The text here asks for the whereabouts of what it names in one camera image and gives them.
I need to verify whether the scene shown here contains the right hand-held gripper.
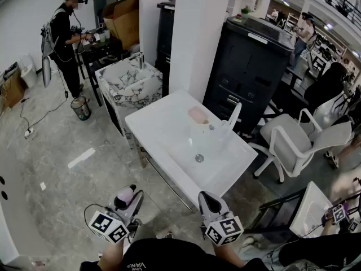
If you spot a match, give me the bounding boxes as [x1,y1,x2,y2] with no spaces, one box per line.
[198,190,244,247]

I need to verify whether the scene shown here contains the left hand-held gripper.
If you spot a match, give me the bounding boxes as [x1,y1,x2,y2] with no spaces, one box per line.
[89,190,145,245]

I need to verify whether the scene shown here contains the person's right forearm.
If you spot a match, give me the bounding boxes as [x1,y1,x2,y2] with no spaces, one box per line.
[212,243,246,268]

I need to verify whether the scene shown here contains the person's left forearm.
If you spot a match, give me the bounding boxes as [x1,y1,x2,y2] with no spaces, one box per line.
[97,240,126,271]

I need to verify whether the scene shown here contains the black sink stand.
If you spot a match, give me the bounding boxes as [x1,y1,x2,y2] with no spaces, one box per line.
[244,187,308,237]

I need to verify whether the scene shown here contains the person's black shirt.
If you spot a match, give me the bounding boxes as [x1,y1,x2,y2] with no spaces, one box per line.
[80,237,271,271]

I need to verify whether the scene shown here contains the white ceramic sink basin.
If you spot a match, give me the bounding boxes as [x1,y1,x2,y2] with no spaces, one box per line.
[125,89,259,200]

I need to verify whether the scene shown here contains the white flexible faucet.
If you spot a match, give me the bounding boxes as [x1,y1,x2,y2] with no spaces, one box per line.
[218,102,243,141]

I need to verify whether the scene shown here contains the white mesh office chair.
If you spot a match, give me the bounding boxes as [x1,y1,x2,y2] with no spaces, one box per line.
[249,99,353,185]

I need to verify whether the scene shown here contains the small white sink basin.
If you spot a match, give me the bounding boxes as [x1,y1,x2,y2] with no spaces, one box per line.
[289,181,339,239]

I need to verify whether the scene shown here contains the marble pattern sink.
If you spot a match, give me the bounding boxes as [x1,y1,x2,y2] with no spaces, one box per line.
[94,56,164,141]

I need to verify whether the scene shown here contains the large black machine cabinet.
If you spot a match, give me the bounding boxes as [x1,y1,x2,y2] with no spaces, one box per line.
[202,15,296,135]

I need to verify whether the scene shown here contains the chrome faucet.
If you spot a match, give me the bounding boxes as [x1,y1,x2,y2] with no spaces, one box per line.
[134,51,146,71]

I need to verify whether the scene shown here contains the black work table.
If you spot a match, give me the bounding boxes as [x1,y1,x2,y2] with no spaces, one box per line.
[76,35,125,107]

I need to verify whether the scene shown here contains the black office chair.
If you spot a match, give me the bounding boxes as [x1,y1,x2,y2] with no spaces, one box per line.
[303,62,347,118]

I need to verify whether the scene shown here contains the narrow black machine cabinet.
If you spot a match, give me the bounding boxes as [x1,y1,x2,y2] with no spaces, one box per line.
[155,0,177,97]

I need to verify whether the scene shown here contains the large cardboard box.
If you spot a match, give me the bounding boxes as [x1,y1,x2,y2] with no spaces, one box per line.
[103,0,140,50]

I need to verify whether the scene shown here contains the wire mesh waste bin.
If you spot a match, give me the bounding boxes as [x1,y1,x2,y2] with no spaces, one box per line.
[70,95,92,121]

